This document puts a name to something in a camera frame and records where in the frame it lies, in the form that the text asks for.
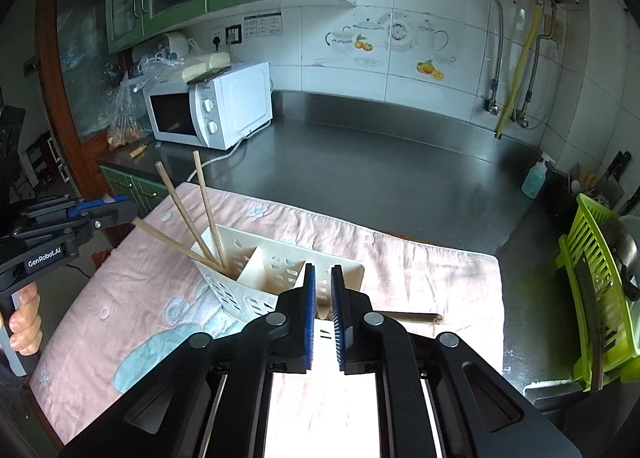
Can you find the brown wooden chopstick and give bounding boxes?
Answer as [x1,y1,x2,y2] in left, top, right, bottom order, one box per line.
[192,150,230,271]
[155,161,216,264]
[372,310,444,328]
[131,217,228,275]

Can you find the blue soap bottle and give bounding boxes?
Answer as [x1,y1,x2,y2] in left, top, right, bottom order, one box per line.
[521,152,556,200]

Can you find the yellow gas hose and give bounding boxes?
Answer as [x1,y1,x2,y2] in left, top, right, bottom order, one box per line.
[495,3,543,140]

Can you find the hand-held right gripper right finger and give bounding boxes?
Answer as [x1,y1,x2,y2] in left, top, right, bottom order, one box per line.
[331,264,586,458]

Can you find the person's left hand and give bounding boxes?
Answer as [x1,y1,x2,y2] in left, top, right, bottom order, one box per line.
[0,282,44,357]

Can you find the green base cabinets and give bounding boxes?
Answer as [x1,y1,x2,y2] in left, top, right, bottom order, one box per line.
[98,165,176,219]

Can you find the black handled kitchen knife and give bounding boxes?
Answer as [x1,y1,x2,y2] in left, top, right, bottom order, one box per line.
[607,150,633,179]

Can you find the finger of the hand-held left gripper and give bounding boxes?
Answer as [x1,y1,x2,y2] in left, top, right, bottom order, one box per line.
[30,199,140,245]
[20,194,128,222]

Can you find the white water purifier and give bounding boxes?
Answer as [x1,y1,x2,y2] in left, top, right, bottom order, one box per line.
[131,32,190,69]

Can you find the cream plastic chopstick holder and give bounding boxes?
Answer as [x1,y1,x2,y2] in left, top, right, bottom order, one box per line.
[191,224,365,326]

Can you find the steel cooking pot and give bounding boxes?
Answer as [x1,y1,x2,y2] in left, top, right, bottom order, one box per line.
[605,215,640,303]

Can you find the pink printed towel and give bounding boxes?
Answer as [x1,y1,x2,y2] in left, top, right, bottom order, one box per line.
[30,182,505,446]

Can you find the white notice sticker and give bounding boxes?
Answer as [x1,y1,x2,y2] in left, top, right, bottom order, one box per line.
[243,12,284,39]

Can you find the clear plastic bag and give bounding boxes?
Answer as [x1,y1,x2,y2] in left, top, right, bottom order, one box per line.
[105,55,196,149]

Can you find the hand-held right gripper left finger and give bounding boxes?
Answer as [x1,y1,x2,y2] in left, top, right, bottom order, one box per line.
[60,263,317,458]

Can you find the pale yellow sponge pack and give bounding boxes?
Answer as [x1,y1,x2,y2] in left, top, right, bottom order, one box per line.
[181,51,232,81]

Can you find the white power cable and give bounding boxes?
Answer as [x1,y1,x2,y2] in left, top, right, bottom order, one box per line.
[199,119,273,166]

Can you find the dark mobile phone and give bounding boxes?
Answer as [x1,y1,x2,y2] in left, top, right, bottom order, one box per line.
[186,65,233,86]

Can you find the white microwave oven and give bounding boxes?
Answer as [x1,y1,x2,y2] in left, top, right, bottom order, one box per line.
[142,61,274,151]

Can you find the green plastic dish rack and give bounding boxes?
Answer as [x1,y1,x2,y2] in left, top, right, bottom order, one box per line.
[555,193,640,393]

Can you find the braided metal hose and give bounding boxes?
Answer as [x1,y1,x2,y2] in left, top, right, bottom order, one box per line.
[482,0,503,114]
[520,13,558,126]

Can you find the wooden framed glass door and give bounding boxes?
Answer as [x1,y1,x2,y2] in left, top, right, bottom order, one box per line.
[35,0,131,174]

